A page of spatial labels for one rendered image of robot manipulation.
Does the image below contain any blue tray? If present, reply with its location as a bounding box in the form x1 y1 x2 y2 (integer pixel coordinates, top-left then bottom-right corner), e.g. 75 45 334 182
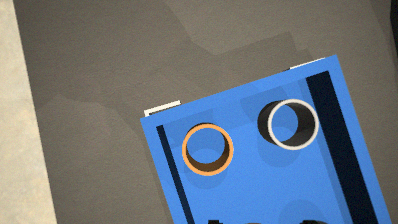
140 55 392 224

